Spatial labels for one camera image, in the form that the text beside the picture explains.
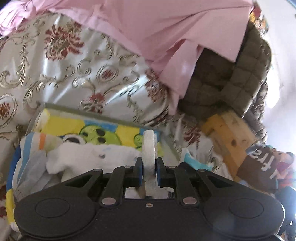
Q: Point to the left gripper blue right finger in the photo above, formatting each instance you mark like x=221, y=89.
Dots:
x=177, y=178

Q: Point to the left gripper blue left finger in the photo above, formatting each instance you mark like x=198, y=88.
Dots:
x=115, y=183

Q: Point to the white sock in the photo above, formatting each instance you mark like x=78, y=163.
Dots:
x=71, y=159

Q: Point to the striped pastel cloth pouch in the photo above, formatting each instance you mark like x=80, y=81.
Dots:
x=27, y=173

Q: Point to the blue white crumpled cloth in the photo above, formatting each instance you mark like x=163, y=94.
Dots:
x=194, y=163

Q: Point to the grey tray with cartoon lining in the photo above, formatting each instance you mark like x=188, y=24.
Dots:
x=81, y=130

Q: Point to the brown lettered bag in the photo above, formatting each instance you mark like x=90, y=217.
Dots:
x=259, y=170

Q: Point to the olive quilted puffer jacket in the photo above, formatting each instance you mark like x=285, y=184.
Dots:
x=218, y=84

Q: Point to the colourful patchwork clothes pile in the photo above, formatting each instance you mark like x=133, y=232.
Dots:
x=285, y=166

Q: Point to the floral satin bedspread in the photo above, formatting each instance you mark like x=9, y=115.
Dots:
x=53, y=62

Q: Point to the pink hanging sheet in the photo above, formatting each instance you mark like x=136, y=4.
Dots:
x=170, y=35

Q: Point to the wooden bed frame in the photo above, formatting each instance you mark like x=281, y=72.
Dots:
x=232, y=138

